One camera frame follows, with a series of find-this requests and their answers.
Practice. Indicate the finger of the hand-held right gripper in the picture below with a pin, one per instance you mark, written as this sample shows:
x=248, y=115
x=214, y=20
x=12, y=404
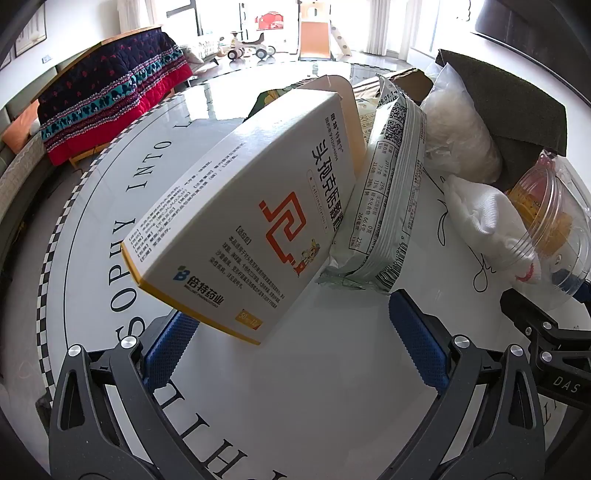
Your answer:
x=531, y=318

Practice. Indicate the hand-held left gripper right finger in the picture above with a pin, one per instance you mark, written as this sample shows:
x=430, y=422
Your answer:
x=418, y=341

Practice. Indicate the orange cushion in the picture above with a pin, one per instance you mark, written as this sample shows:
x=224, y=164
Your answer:
x=21, y=124

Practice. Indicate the clear plastic cup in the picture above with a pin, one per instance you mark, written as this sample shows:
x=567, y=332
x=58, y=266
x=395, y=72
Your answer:
x=554, y=217

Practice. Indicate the beige packet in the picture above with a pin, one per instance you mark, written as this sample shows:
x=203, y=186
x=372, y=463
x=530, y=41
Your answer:
x=368, y=115

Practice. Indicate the framed wall picture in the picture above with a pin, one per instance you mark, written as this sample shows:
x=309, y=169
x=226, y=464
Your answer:
x=32, y=32
x=5, y=57

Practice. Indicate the yellow children's slide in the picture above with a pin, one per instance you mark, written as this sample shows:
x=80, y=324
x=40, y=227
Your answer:
x=316, y=37

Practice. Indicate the white and orange medicine box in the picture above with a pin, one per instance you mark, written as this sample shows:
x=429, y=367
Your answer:
x=231, y=207

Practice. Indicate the patterned red and navy blanket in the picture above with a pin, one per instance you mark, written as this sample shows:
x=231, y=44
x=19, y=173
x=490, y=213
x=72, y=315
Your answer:
x=106, y=92

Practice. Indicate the clear bag with white filling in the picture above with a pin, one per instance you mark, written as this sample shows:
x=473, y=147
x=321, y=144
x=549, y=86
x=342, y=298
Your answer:
x=455, y=134

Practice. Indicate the brown cardboard box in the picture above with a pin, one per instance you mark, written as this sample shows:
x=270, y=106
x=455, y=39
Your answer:
x=411, y=85

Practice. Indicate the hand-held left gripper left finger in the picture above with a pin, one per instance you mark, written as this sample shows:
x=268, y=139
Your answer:
x=168, y=350

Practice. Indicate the red toy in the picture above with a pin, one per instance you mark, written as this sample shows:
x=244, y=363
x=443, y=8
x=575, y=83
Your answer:
x=272, y=23

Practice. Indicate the white crumpled paper towel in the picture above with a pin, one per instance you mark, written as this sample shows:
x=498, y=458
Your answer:
x=485, y=221

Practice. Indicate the white green snack packet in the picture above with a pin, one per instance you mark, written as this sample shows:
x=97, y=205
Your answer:
x=388, y=207

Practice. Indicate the dark green fabric seat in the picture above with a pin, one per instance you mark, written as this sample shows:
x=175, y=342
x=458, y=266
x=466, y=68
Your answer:
x=517, y=106

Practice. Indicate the white ride-on toy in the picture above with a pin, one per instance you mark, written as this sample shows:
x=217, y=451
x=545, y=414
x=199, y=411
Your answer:
x=249, y=46

